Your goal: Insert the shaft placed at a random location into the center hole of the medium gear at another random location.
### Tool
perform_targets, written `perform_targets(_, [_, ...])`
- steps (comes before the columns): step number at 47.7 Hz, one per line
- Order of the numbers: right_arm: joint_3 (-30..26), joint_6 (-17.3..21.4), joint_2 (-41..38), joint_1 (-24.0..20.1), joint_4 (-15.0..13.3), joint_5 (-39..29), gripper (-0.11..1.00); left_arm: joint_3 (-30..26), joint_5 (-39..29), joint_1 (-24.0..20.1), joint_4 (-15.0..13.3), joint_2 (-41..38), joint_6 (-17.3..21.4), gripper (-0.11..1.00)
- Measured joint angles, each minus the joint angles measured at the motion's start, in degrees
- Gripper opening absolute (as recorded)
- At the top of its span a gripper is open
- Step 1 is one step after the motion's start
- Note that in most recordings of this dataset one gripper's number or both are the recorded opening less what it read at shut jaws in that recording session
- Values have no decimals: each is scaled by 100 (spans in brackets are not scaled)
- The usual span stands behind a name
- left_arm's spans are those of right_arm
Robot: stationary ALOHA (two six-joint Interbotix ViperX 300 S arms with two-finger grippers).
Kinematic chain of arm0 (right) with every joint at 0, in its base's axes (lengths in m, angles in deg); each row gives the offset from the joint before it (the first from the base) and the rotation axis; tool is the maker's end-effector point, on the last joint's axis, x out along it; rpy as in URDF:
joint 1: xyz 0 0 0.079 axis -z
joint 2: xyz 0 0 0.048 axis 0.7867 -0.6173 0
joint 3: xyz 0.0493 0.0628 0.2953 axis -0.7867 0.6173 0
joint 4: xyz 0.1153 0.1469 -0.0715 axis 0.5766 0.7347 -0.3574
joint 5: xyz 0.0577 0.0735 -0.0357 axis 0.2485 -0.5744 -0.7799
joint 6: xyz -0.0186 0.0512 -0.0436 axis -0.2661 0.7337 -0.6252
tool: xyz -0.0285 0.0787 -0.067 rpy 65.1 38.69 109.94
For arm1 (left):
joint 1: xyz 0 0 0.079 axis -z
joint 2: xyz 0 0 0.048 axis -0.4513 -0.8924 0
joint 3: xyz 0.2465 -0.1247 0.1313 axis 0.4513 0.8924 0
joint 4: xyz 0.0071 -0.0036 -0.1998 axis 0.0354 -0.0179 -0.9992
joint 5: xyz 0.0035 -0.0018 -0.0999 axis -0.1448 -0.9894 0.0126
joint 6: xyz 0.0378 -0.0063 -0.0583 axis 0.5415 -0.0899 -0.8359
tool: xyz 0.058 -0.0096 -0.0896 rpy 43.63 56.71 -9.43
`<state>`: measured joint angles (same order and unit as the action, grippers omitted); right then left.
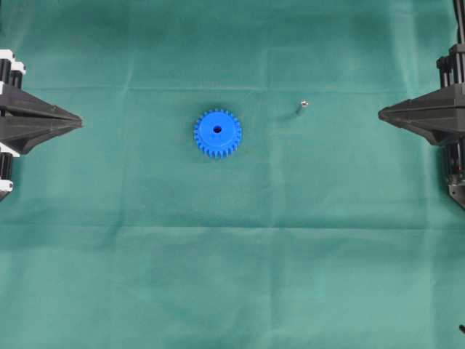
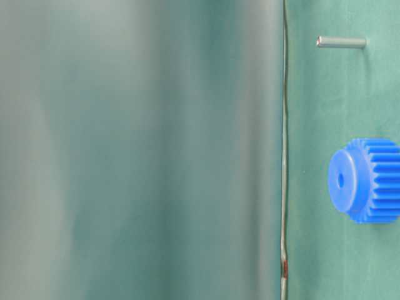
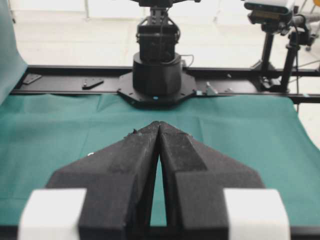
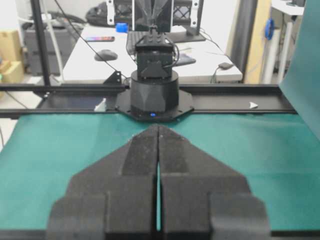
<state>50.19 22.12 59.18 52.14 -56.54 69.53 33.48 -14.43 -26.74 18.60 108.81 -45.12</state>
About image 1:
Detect green table cloth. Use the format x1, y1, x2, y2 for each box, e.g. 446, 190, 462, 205
1, 1, 464, 348

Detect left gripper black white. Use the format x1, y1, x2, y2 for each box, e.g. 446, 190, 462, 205
0, 48, 85, 202

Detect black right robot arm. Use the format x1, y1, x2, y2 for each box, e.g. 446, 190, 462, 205
378, 1, 464, 207

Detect small metal shaft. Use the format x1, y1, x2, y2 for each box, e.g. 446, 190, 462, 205
296, 100, 310, 116

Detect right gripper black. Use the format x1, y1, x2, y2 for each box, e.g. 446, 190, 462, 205
378, 43, 465, 211

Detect blue plastic gear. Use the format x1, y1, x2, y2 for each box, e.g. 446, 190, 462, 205
193, 109, 242, 159

